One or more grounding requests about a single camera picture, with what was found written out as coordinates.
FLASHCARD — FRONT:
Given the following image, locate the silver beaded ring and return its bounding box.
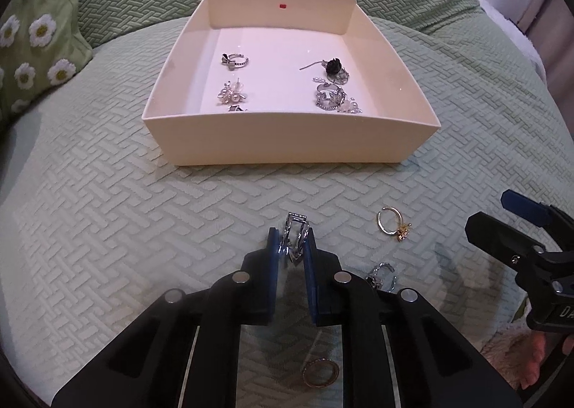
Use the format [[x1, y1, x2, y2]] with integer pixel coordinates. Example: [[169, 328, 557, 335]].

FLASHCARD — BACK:
[[364, 261, 399, 294]]

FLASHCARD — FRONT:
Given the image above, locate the gold flower ring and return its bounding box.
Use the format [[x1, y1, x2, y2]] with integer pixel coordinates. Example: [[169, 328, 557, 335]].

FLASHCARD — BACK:
[[375, 205, 413, 243]]

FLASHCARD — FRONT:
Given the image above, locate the silver geometric wide ring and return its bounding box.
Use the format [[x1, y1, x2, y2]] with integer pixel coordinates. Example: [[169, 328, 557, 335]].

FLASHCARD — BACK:
[[277, 211, 311, 266]]

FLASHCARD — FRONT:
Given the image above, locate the silver crystal cluster ring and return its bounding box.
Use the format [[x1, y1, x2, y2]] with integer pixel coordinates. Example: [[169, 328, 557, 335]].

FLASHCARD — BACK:
[[312, 80, 364, 116]]

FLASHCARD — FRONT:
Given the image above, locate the black rose chain earring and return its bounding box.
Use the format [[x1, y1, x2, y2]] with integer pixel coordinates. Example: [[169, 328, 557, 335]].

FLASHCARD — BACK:
[[301, 58, 349, 85]]

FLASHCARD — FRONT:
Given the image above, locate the pearl flower earring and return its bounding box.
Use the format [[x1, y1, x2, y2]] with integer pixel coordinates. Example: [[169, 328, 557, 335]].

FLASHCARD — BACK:
[[217, 79, 247, 106]]

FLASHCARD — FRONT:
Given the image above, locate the silver bow ring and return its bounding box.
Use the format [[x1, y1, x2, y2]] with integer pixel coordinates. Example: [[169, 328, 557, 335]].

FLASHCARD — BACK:
[[220, 52, 251, 72]]

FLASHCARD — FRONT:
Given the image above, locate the person's right hand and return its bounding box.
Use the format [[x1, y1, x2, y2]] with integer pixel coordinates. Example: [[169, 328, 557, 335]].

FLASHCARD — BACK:
[[518, 330, 559, 390]]

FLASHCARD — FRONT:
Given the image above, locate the green textured sofa cover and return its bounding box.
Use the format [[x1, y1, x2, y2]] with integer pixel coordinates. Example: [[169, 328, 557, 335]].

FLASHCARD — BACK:
[[1, 0, 573, 401]]

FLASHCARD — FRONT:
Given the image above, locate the cream cardboard tray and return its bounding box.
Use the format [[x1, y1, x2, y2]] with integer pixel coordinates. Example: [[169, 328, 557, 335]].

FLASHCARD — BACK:
[[142, 0, 440, 166]]

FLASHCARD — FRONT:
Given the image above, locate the green daisy pillow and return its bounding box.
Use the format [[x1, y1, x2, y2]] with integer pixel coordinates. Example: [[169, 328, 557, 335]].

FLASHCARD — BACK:
[[1, 0, 93, 125]]

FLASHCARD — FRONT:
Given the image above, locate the rose gold band ring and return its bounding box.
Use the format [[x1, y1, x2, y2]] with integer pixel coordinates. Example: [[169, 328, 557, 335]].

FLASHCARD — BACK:
[[300, 357, 342, 390]]

